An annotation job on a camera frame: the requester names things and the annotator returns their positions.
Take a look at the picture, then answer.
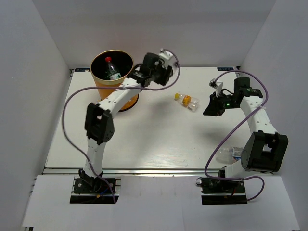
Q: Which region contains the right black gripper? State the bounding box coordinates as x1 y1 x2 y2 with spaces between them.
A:
203 90 239 116

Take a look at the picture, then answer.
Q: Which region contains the large red-label clear bottle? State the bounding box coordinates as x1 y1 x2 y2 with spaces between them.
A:
105 57 122 80

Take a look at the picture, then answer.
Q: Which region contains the black-label small clear bottle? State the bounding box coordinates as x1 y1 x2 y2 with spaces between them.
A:
172 62 180 70

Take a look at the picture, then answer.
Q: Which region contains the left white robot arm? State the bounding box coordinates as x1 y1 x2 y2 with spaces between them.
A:
79 49 177 192

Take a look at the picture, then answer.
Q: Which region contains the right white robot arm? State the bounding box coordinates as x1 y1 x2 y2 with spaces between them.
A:
203 77 289 192

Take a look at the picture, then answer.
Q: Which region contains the orange cylindrical bin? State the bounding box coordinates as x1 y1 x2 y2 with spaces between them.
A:
90 50 134 100

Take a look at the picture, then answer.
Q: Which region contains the yellow-cap orange-label bottle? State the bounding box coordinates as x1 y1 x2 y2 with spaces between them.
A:
174 92 199 112

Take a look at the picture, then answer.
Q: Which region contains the right blue corner sticker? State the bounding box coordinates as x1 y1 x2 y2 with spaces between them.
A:
217 67 234 72

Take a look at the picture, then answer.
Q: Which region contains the blue corner sticker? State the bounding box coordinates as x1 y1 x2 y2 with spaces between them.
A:
74 68 90 72
217 67 234 72

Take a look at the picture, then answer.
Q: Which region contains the blue-label clear bottle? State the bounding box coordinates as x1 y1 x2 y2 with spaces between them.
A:
215 147 243 165

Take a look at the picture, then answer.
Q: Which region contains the left blue corner sticker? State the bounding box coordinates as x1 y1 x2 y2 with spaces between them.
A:
74 68 90 72

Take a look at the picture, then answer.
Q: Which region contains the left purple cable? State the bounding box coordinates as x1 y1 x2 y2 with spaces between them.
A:
62 49 181 204

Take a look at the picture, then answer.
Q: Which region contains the purple cable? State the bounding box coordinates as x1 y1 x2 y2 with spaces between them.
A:
204 70 270 202
62 49 181 204

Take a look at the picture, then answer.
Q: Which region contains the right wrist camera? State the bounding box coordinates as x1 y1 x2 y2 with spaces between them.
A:
209 79 223 97

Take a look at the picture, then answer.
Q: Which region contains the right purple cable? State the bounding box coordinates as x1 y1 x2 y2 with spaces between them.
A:
204 70 270 202

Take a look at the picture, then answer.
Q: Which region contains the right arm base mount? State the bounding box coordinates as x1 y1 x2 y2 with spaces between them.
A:
195 177 247 205

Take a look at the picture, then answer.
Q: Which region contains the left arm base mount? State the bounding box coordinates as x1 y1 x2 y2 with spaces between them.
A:
69 178 115 205

